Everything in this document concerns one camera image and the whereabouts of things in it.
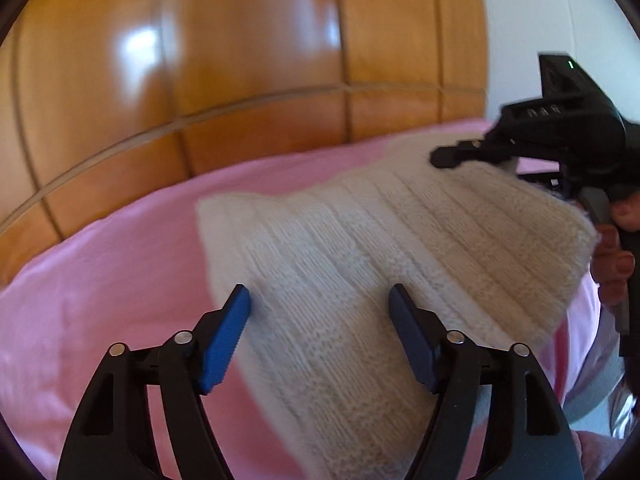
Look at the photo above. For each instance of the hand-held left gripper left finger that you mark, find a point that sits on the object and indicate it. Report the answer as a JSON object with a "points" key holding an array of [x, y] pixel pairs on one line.
{"points": [[225, 340]]}

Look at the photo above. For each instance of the pink bed sheet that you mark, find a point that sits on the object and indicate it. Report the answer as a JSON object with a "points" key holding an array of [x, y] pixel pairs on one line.
{"points": [[100, 280]]}

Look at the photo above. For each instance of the person's right hand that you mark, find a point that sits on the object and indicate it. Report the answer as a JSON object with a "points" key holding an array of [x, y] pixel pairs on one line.
{"points": [[612, 265]]}

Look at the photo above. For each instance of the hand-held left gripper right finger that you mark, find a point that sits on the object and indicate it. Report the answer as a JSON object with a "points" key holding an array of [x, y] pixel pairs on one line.
{"points": [[412, 340]]}

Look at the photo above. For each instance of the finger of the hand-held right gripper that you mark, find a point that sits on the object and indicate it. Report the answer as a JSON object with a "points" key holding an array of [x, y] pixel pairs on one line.
{"points": [[540, 179], [465, 152]]}

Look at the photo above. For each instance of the person's light grey clothing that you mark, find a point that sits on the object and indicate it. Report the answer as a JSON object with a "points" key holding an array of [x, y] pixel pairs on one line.
{"points": [[600, 370]]}

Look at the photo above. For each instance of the white knitted garment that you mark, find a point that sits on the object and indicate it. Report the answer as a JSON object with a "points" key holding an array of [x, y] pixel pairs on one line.
{"points": [[375, 240]]}

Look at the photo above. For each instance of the wooden headboard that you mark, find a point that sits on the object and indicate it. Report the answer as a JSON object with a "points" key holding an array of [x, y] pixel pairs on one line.
{"points": [[225, 35]]}

